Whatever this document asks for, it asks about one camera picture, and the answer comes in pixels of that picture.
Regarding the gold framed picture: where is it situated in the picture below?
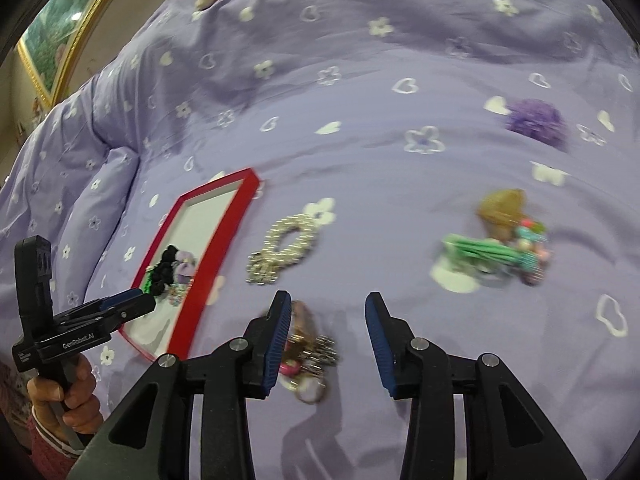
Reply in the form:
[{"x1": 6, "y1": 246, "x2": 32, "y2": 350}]
[{"x1": 17, "y1": 0, "x2": 137, "y2": 109}]

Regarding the colourful beaded hair tie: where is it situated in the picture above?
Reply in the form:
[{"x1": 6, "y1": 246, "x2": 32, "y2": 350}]
[{"x1": 515, "y1": 219, "x2": 554, "y2": 287}]

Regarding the person's left hand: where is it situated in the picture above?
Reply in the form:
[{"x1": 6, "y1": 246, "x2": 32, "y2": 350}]
[{"x1": 26, "y1": 355, "x2": 103, "y2": 428}]

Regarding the purple hair clip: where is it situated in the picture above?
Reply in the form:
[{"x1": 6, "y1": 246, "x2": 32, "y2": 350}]
[{"x1": 172, "y1": 251, "x2": 200, "y2": 286}]

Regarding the person's left forearm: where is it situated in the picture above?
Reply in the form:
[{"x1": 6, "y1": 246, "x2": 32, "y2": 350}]
[{"x1": 27, "y1": 407, "x2": 96, "y2": 480}]

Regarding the purple flower print blanket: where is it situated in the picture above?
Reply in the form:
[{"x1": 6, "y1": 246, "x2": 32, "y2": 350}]
[{"x1": 0, "y1": 0, "x2": 640, "y2": 480}]

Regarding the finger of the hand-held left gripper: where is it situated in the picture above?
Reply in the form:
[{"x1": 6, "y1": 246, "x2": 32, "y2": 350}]
[
  {"x1": 65, "y1": 293, "x2": 157, "y2": 342},
  {"x1": 54, "y1": 288, "x2": 143, "y2": 328}
]

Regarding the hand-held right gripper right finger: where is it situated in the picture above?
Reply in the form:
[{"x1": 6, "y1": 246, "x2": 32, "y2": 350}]
[{"x1": 364, "y1": 291, "x2": 588, "y2": 480}]

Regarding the red jewelry tray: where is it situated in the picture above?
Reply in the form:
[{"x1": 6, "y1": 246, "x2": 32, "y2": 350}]
[{"x1": 120, "y1": 167, "x2": 262, "y2": 363}]

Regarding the pearl bracelet with silver charm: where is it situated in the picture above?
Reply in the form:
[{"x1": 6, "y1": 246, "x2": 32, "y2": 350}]
[{"x1": 246, "y1": 212, "x2": 321, "y2": 285}]

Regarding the purple pompom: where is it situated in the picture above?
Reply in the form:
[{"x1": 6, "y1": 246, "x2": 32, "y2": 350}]
[{"x1": 505, "y1": 99, "x2": 569, "y2": 149}]

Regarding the black scrunchie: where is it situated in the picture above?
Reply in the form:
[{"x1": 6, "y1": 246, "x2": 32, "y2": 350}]
[{"x1": 150, "y1": 245, "x2": 183, "y2": 296}]

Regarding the yellow hair claw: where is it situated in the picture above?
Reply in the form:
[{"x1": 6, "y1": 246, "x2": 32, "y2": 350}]
[{"x1": 476, "y1": 188, "x2": 532, "y2": 241}]

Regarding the green bow hair tie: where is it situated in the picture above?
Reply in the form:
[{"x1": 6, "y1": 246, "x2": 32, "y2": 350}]
[{"x1": 441, "y1": 233, "x2": 522, "y2": 282}]

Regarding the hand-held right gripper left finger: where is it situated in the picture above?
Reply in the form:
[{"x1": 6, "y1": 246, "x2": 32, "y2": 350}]
[{"x1": 80, "y1": 290, "x2": 293, "y2": 480}]

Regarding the silver chain with pink flower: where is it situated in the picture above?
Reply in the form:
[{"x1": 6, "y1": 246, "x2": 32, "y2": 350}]
[{"x1": 277, "y1": 301, "x2": 342, "y2": 378}]

